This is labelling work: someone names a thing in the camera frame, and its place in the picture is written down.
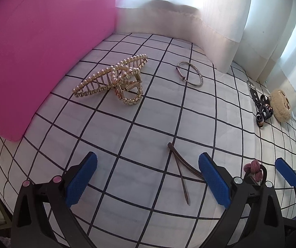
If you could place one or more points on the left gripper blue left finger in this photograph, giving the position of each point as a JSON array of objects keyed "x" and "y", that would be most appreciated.
[{"x": 77, "y": 178}]

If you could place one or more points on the beige sloth plush charm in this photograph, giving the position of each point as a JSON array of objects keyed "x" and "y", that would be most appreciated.
[{"x": 281, "y": 106}]

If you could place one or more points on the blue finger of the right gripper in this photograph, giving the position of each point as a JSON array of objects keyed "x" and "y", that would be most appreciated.
[{"x": 286, "y": 171}]

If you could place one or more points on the gold pearl hair claw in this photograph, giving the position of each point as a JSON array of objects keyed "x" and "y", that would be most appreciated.
[{"x": 124, "y": 78}]

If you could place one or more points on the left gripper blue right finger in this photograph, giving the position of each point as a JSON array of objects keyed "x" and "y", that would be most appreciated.
[{"x": 216, "y": 178}]

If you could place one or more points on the white curtain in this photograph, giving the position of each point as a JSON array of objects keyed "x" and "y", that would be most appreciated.
[{"x": 258, "y": 35}]

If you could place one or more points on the black floral bow keychain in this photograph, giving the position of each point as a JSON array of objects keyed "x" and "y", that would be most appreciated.
[{"x": 262, "y": 104}]

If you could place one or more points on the pink plastic tub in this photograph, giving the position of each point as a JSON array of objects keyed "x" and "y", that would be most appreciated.
[{"x": 40, "y": 41}]

